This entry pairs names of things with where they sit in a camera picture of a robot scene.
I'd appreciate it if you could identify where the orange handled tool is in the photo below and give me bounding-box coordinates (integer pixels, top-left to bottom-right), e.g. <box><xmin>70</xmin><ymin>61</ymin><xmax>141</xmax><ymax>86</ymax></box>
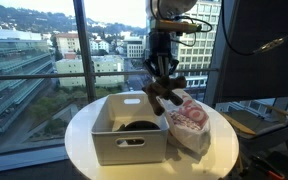
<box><xmin>249</xmin><ymin>154</ymin><xmax>287</xmax><ymax>180</ymax></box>

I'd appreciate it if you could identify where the white plastic storage bin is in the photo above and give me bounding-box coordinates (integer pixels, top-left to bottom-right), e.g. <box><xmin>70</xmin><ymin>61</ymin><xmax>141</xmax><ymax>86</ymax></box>
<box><xmin>90</xmin><ymin>92</ymin><xmax>170</xmax><ymax>167</ymax></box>

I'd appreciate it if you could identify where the horizontal window rail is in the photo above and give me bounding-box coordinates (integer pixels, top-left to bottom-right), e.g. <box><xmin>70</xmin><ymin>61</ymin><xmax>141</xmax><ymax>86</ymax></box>
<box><xmin>0</xmin><ymin>67</ymin><xmax>219</xmax><ymax>82</ymax></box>

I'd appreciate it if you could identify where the hanging black cable with connector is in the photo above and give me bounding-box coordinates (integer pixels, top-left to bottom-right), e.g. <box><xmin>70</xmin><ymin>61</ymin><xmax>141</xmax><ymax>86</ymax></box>
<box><xmin>219</xmin><ymin>0</ymin><xmax>288</xmax><ymax>57</ymax></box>

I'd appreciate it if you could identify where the dark wall panel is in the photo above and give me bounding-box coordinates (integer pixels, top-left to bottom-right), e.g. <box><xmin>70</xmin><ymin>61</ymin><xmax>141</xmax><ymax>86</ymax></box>
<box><xmin>213</xmin><ymin>0</ymin><xmax>288</xmax><ymax>104</ymax></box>

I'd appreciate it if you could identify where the white red-striped plastic bag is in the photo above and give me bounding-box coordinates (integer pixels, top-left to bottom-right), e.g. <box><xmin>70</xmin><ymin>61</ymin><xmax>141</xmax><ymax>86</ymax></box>
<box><xmin>156</xmin><ymin>88</ymin><xmax>212</xmax><ymax>155</ymax></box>

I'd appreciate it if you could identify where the grey window mullion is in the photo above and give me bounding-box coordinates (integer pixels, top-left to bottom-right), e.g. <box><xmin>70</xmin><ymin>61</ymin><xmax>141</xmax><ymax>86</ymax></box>
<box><xmin>71</xmin><ymin>0</ymin><xmax>98</xmax><ymax>103</ymax></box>

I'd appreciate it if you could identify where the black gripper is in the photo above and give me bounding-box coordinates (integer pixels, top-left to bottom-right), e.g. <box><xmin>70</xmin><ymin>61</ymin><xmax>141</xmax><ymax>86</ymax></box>
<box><xmin>142</xmin><ymin>30</ymin><xmax>180</xmax><ymax>80</ymax></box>

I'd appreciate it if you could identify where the brown moose plush toy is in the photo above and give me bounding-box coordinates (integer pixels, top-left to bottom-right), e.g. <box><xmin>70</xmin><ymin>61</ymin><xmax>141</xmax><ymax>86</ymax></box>
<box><xmin>141</xmin><ymin>74</ymin><xmax>188</xmax><ymax>117</ymax></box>

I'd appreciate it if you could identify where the black round object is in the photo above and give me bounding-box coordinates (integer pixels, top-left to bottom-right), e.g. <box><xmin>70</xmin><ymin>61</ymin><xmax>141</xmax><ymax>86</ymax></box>
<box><xmin>116</xmin><ymin>119</ymin><xmax>162</xmax><ymax>146</ymax></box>

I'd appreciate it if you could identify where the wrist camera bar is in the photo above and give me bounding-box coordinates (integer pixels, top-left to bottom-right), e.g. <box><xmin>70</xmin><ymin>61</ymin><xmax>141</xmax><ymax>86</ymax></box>
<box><xmin>153</xmin><ymin>18</ymin><xmax>202</xmax><ymax>35</ymax></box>

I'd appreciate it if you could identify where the chair with wooden armrests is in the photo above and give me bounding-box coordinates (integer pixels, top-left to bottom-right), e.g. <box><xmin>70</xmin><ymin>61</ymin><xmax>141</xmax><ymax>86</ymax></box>
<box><xmin>219</xmin><ymin>102</ymin><xmax>288</xmax><ymax>162</ymax></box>

